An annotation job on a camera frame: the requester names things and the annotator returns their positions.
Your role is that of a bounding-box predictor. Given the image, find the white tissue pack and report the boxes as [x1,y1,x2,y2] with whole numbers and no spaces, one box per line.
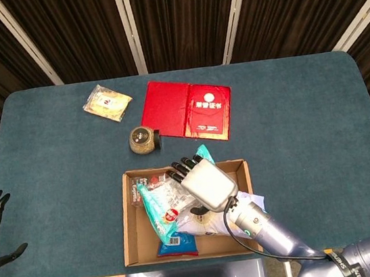
[172,188,270,242]

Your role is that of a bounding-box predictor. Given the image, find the blue snack bag red edges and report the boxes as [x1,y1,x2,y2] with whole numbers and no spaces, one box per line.
[154,228,201,262]

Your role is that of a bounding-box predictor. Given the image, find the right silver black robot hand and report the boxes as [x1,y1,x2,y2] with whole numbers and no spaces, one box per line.
[164,150,242,219]

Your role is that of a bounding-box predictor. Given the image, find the open brown cardboard box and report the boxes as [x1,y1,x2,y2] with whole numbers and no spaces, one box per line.
[112,154,264,270]

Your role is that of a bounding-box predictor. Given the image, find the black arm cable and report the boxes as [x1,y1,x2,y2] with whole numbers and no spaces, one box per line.
[221,189,327,272]

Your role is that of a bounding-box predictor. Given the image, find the open red certificate folder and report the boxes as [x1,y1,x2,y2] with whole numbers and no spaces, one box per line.
[135,70,239,152]

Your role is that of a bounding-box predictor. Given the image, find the blue felt table cover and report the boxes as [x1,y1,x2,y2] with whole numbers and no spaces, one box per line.
[0,44,370,277]

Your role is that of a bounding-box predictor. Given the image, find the small red-label clear packet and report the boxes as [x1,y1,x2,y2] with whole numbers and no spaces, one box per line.
[127,170,180,208]

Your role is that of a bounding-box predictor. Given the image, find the yellow snack packet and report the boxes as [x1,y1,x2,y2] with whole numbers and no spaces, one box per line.
[79,79,135,127]

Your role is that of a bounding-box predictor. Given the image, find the white partition frame post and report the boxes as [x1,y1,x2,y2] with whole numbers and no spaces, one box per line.
[112,0,149,79]
[325,0,370,55]
[213,0,260,65]
[0,0,65,94]

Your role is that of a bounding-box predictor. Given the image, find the white table leg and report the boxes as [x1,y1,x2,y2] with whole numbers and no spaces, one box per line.
[282,257,295,277]

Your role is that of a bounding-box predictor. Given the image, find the teal snack bag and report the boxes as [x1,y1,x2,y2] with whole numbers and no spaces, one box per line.
[132,143,226,250]

